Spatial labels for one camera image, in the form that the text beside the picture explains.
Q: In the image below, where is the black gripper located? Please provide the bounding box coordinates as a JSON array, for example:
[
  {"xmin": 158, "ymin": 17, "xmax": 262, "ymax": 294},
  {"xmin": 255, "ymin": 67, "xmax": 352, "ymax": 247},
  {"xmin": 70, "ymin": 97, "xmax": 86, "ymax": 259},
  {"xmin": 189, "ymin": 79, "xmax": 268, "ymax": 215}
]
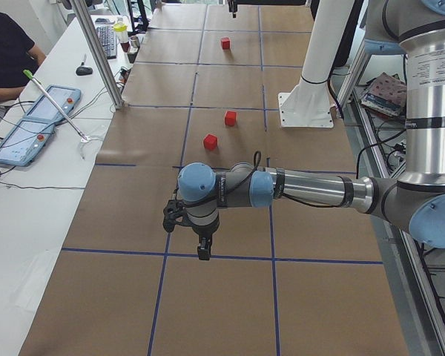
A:
[
  {"xmin": 162, "ymin": 198, "xmax": 219, "ymax": 261},
  {"xmin": 228, "ymin": 0, "xmax": 238, "ymax": 19}
]

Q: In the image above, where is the red block from side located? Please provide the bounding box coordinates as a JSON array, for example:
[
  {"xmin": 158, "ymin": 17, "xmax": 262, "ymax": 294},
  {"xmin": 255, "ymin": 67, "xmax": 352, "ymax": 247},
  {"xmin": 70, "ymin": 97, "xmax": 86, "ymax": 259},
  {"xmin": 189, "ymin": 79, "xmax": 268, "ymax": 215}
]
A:
[{"xmin": 220, "ymin": 37, "xmax": 231, "ymax": 50}]

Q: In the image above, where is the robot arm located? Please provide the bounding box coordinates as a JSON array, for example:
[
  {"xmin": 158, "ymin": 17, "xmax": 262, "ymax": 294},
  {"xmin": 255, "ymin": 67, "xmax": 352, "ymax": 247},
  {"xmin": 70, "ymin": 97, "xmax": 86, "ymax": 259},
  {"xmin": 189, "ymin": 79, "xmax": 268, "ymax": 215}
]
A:
[{"xmin": 163, "ymin": 1, "xmax": 445, "ymax": 260}]

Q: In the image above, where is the metal cup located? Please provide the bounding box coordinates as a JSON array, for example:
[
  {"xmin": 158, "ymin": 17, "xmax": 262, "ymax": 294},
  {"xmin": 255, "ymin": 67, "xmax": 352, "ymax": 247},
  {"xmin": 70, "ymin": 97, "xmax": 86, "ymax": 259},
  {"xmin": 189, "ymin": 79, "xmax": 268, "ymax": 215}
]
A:
[{"xmin": 129, "ymin": 36, "xmax": 140, "ymax": 49}]

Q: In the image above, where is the red block middle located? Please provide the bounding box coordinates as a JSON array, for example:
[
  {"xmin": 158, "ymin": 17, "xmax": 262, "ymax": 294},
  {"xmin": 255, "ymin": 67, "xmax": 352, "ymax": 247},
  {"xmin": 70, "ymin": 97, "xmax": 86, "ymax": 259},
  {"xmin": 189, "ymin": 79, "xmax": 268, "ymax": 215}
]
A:
[{"xmin": 224, "ymin": 111, "xmax": 237, "ymax": 127}]

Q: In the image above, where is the red block tilted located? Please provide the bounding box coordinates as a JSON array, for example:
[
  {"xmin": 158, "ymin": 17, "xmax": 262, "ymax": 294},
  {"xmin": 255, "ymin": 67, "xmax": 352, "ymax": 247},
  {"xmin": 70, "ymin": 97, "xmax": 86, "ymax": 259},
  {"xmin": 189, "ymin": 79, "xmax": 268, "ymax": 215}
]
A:
[{"xmin": 202, "ymin": 133, "xmax": 218, "ymax": 151}]

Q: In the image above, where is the yellow lid bottle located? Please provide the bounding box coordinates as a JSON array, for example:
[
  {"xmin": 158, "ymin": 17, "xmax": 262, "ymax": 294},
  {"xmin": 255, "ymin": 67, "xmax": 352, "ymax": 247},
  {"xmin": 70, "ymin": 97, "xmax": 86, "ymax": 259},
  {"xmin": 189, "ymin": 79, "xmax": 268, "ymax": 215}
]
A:
[{"xmin": 113, "ymin": 16, "xmax": 129, "ymax": 45}]

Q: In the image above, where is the black keyboard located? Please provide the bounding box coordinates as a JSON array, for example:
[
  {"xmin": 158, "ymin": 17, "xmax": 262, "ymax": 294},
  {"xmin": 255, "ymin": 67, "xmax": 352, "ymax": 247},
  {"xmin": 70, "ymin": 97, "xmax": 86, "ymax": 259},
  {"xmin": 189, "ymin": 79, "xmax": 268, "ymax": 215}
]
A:
[{"xmin": 96, "ymin": 25, "xmax": 117, "ymax": 59}]

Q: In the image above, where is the green tipped metal rod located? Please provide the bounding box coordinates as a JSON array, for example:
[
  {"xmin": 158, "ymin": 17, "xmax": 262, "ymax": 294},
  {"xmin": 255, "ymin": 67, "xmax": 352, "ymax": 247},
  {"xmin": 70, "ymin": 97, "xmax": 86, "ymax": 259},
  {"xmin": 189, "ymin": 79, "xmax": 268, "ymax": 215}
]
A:
[{"xmin": 23, "ymin": 69, "xmax": 92, "ymax": 143}]

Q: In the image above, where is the black computer mouse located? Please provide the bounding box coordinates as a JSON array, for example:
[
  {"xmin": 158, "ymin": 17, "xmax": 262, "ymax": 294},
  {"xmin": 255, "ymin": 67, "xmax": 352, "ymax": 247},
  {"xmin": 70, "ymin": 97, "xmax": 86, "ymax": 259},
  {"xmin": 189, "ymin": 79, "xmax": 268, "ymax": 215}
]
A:
[{"xmin": 76, "ymin": 65, "xmax": 93, "ymax": 76}]

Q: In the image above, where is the near teach pendant tablet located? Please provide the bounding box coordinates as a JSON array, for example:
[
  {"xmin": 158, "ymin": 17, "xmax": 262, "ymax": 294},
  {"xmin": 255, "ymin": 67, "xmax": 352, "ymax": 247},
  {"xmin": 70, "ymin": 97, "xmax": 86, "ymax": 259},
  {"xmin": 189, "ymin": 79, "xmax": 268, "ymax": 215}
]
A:
[{"xmin": 0, "ymin": 119, "xmax": 55, "ymax": 167}]

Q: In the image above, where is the teach pendant tablet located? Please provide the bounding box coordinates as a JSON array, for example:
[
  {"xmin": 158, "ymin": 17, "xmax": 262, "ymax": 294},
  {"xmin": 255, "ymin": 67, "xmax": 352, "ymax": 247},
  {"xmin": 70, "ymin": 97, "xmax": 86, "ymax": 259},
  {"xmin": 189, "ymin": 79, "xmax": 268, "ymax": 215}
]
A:
[
  {"xmin": 23, "ymin": 85, "xmax": 82, "ymax": 123},
  {"xmin": 0, "ymin": 119, "xmax": 55, "ymax": 167}
]

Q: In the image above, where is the far teach pendant tablet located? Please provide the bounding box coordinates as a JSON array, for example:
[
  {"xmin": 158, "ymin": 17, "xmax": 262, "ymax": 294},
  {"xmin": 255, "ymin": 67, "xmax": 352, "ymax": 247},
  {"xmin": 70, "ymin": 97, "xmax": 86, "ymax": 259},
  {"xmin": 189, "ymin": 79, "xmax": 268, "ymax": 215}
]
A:
[{"xmin": 23, "ymin": 85, "xmax": 82, "ymax": 123}]

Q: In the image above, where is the person in black shirt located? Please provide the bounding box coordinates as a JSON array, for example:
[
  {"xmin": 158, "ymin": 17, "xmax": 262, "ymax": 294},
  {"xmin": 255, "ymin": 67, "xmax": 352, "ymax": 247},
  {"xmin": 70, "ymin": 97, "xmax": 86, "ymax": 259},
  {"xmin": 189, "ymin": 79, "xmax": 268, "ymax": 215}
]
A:
[{"xmin": 0, "ymin": 13, "xmax": 46, "ymax": 102}]

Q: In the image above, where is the white camera mast base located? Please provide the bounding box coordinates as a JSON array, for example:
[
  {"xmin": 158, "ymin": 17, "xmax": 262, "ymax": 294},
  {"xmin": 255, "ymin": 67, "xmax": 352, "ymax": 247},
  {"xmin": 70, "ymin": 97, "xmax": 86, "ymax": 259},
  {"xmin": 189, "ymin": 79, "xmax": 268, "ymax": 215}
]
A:
[{"xmin": 278, "ymin": 0, "xmax": 355, "ymax": 128}]

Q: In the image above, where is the aluminium frame post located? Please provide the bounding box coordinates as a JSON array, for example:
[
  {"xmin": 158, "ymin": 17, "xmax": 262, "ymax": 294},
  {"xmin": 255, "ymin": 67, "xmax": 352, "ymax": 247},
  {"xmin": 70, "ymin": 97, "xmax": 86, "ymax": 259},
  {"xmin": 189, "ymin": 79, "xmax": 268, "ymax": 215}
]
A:
[{"xmin": 70, "ymin": 0, "xmax": 124, "ymax": 110}]

